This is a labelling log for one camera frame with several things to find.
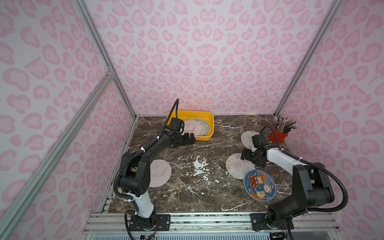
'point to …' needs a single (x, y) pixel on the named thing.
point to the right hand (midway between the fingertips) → (247, 157)
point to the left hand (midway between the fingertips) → (191, 140)
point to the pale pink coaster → (160, 171)
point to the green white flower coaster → (203, 127)
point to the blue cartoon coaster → (258, 184)
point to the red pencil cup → (280, 136)
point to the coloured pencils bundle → (283, 124)
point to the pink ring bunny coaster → (193, 126)
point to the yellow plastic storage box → (207, 115)
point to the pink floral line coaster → (237, 167)
